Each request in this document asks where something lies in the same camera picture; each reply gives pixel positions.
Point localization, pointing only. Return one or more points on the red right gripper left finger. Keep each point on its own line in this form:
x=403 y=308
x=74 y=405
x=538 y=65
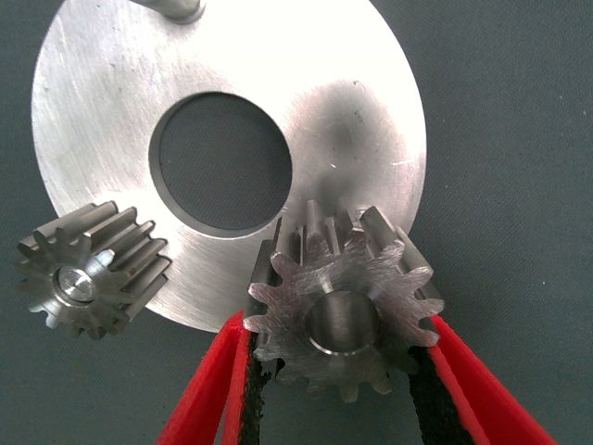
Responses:
x=213 y=389

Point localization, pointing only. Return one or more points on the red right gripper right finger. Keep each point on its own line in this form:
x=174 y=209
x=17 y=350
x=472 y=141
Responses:
x=472 y=398

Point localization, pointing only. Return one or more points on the small steel planetary gear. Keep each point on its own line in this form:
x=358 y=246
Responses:
x=92 y=259
x=338 y=278

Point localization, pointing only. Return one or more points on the round metal carrier plate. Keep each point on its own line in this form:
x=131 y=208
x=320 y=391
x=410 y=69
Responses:
x=116 y=116

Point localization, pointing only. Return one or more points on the dark grey table cloth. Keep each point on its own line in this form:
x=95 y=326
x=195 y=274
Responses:
x=509 y=139

